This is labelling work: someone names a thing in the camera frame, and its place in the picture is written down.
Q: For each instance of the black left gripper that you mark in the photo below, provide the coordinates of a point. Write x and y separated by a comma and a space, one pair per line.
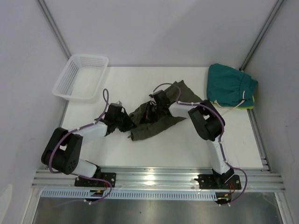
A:
129, 125

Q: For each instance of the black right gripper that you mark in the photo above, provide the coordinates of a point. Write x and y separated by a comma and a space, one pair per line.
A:
148, 116

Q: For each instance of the olive green shorts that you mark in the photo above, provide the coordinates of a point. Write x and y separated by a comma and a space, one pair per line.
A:
144, 131

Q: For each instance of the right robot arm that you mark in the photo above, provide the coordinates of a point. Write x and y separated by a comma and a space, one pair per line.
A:
207, 122

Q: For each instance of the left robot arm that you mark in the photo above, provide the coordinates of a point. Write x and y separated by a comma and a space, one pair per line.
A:
62, 153

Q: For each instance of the teal folded shorts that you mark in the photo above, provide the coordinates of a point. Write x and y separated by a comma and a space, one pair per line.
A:
226, 86

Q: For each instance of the white plastic basket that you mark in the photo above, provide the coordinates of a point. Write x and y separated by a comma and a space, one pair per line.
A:
82, 79

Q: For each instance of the aluminium mounting rail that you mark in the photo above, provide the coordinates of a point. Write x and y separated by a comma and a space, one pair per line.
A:
163, 179

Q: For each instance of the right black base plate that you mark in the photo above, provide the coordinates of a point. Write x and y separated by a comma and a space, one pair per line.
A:
207, 181

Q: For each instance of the white slotted cable duct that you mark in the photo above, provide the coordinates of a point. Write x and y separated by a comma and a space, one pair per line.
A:
131, 194

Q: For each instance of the left aluminium corner post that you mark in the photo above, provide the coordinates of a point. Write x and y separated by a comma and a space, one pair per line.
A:
54, 27

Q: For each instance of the aluminium corner post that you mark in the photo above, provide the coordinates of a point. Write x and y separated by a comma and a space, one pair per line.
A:
54, 27
262, 33

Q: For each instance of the right aluminium corner post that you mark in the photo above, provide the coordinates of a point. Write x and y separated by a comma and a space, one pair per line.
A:
262, 33

